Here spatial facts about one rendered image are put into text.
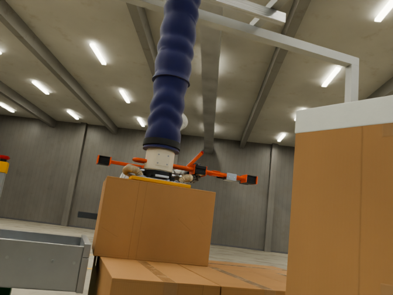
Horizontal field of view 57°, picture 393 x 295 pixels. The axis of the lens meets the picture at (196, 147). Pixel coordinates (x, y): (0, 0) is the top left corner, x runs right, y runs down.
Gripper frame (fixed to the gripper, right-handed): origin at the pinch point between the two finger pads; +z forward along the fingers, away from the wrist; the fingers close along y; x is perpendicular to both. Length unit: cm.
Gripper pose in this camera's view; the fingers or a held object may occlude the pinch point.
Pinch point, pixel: (200, 171)
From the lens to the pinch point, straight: 223.9
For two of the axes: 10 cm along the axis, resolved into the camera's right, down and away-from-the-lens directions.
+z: 3.4, -1.6, -9.3
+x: -9.3, -1.8, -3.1
